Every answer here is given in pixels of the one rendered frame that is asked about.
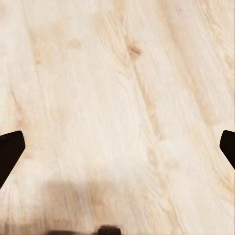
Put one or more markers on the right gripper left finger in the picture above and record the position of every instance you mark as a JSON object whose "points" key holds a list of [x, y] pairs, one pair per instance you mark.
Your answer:
{"points": [[12, 146]]}

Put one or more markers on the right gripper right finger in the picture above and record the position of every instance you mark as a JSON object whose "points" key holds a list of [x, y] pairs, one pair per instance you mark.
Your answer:
{"points": [[227, 146]]}

